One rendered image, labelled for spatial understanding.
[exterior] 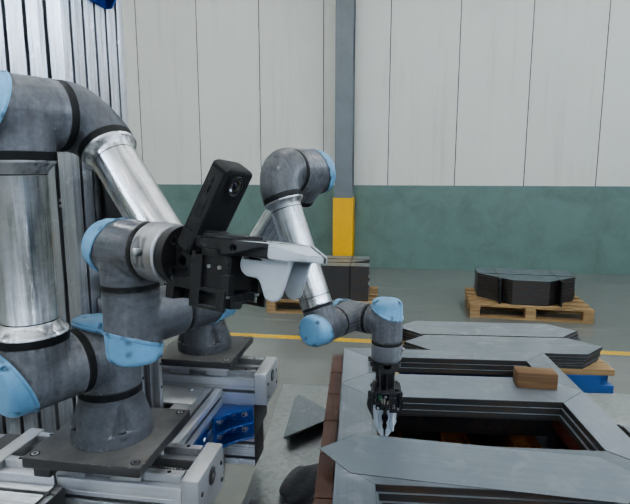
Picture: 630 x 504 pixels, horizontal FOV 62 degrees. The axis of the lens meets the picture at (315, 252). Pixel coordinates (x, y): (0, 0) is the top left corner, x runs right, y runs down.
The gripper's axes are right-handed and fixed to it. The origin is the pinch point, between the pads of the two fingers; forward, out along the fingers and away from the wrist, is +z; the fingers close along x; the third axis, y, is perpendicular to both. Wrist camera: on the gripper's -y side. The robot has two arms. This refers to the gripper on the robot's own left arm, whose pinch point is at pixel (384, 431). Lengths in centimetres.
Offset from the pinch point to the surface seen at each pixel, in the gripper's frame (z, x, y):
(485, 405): 2.4, 30.9, -22.7
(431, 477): 0.7, 9.5, 18.5
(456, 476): 0.7, 15.1, 17.7
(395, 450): 0.7, 2.3, 7.9
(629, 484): 1, 52, 18
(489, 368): 4, 40, -55
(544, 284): 50, 185, -414
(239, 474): 88, -66, -115
